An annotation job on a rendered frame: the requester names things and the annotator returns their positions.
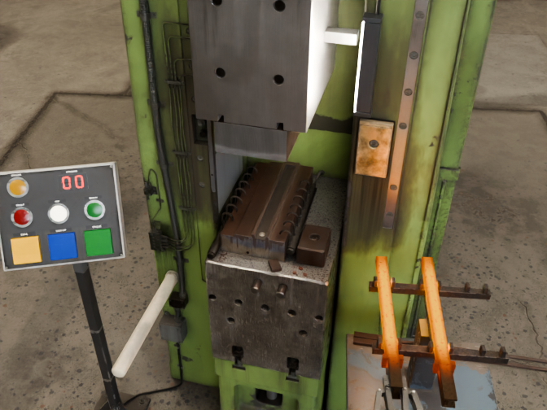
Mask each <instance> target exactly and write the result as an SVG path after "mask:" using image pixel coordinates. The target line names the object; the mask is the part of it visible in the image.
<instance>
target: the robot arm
mask: <svg viewBox="0 0 547 410"><path fill-rule="evenodd" d="M386 372H387V375H384V376H383V388H377V390H376V396H375V401H374V410H380V404H381V398H382V397H383V396H384V401H385V406H386V410H394V407H393V402H392V390H393V388H391V383H390V375H389V367H388V361H387V366H386ZM402 382H403V388H402V389H399V394H398V395H400V394H401V396H400V397H401V410H409V399H410V402H411V404H412V407H413V410H422V405H421V403H420V400H419V397H418V394H417V391H416V390H409V389H408V387H407V382H406V377H405V376H402Z"/></svg>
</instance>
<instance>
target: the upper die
mask: <svg viewBox="0 0 547 410"><path fill-rule="evenodd" d="M214 132H215V146H216V152H220V153H226V154H232V155H242V156H248V157H254V158H260V159H270V160H276V161H282V162H286V161H287V160H288V158H289V155H290V153H291V151H292V149H293V146H294V145H295V142H296V139H297V137H298V136H299V134H300V133H299V132H292V131H286V130H283V123H280V124H279V126H278V128H277V129H269V128H262V127H256V126H250V125H244V124H232V123H226V122H224V116H221V118H220V119H219V120H218V121H214Z"/></svg>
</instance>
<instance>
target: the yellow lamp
mask: <svg viewBox="0 0 547 410"><path fill-rule="evenodd" d="M9 189H10V192H12V193H13V194H14V195H22V194H23V193H24V192H25V190H26V185H25V183H24V182H23V181H21V180H13V181H12V182H11V183H10V186H9Z"/></svg>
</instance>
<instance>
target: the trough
mask: <svg viewBox="0 0 547 410"><path fill-rule="evenodd" d="M294 169H295V165H289V164H286V166H285V168H284V170H283V172H282V175H281V177H280V179H279V181H278V184H277V186H276V188H275V190H274V192H273V195H272V197H271V199H270V201H269V204H268V206H267V208H266V210H265V213H264V215H263V217H262V219H261V221H260V224H259V226H258V228H257V230H256V233H255V239H260V240H265V237H266V234H267V233H268V231H269V227H270V225H271V223H272V221H273V218H274V216H275V213H276V211H277V210H278V206H279V204H280V202H281V200H282V196H283V195H284V192H285V190H286V188H287V185H288V183H289V180H290V179H291V175H292V173H293V172H294ZM262 232H263V233H265V236H263V237H261V236H260V235H259V233H262Z"/></svg>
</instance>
